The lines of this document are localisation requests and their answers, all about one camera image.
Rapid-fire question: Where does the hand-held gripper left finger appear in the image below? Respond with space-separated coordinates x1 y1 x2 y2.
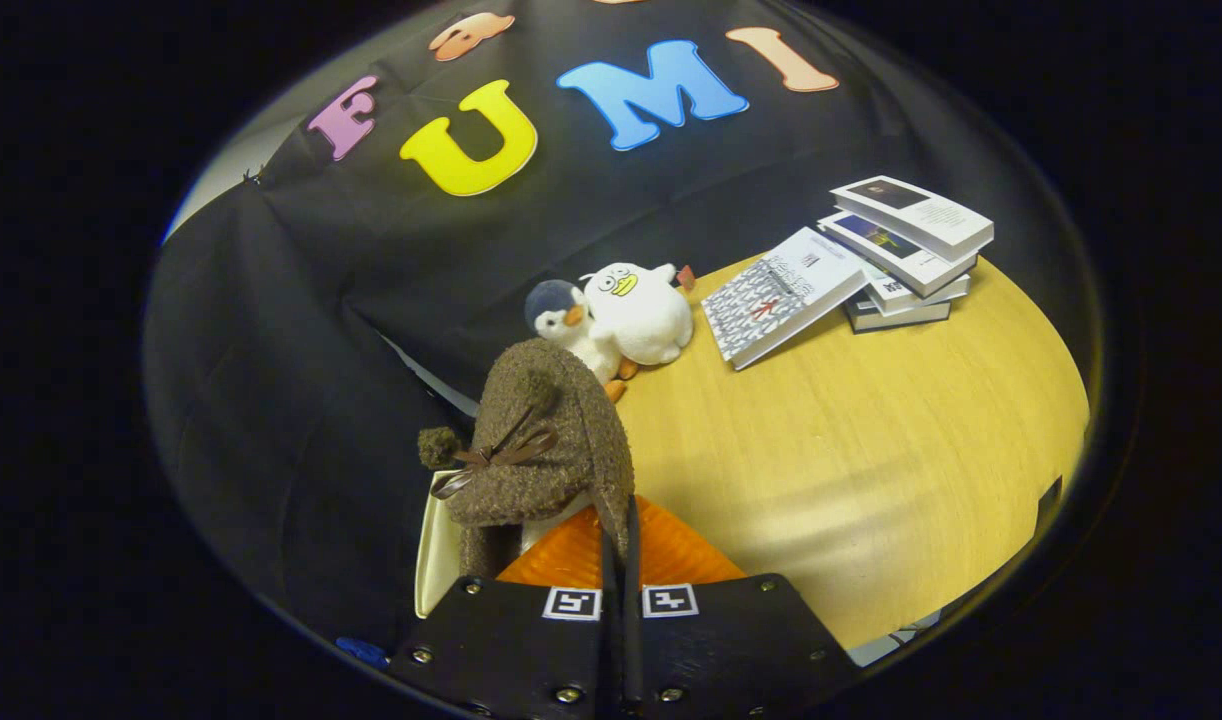
386 500 620 720

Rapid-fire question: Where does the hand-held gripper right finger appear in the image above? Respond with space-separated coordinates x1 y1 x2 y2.
626 495 862 720

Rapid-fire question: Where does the beige fabric storage box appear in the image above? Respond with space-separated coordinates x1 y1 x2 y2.
414 470 467 619

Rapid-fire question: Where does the brown fuzzy slipper shoe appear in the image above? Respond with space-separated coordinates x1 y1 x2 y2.
417 338 636 579

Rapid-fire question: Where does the grey white penguin plush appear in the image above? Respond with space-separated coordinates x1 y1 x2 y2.
524 279 640 404

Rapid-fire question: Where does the white duck plush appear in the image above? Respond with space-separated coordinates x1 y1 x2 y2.
581 262 697 367

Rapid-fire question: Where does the patterned cover book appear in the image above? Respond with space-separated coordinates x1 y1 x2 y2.
701 226 870 372

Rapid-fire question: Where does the black backdrop cloth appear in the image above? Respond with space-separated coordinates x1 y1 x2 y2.
141 0 1072 651

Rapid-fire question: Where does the dark grey book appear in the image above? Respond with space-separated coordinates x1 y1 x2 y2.
844 295 952 333

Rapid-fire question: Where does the white paperback book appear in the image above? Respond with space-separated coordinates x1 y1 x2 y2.
861 270 972 316

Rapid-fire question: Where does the white book dark cover picture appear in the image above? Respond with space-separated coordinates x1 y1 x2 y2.
829 176 995 263

